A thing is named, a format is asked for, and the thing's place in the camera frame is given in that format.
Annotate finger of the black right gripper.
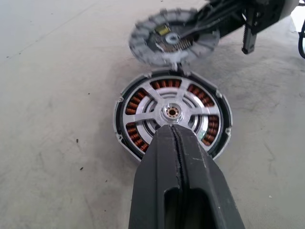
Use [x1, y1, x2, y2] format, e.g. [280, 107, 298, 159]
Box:
[241, 11, 258, 55]
[175, 1, 244, 42]

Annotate motor housing with copper coils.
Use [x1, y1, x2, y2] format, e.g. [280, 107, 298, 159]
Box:
[113, 69, 234, 165]

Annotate grey motor rotor disc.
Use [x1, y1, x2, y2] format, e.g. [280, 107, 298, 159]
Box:
[128, 8, 221, 67]

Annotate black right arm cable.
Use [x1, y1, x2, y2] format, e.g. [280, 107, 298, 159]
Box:
[297, 22, 305, 59]

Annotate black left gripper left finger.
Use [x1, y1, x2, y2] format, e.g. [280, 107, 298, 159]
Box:
[128, 124, 184, 229]

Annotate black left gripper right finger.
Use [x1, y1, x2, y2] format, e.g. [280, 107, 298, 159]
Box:
[172, 124, 246, 229]

